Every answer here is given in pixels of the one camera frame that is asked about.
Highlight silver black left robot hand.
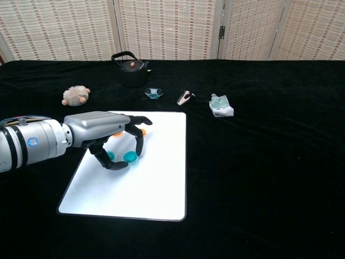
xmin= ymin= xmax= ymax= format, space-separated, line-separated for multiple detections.
xmin=63 ymin=110 xmax=153 ymax=172

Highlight beige plush animal toy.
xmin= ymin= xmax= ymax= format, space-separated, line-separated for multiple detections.
xmin=61 ymin=85 xmax=91 ymax=107

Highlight black teapot with orange knob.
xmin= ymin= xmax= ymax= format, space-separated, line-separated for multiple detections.
xmin=111 ymin=51 xmax=152 ymax=88

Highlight white magnetic board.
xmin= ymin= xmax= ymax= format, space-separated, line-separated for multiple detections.
xmin=56 ymin=110 xmax=187 ymax=222

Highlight metal binder clip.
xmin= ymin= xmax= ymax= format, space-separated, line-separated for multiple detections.
xmin=176 ymin=90 xmax=196 ymax=106

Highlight woven folding screen panel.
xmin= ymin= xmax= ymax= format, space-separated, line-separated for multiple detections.
xmin=269 ymin=0 xmax=345 ymax=60
xmin=0 ymin=0 xmax=122 ymax=62
xmin=217 ymin=0 xmax=286 ymax=60
xmin=113 ymin=0 xmax=225 ymax=60

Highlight black velvet tablecloth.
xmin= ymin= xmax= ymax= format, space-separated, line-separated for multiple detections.
xmin=0 ymin=58 xmax=345 ymax=259

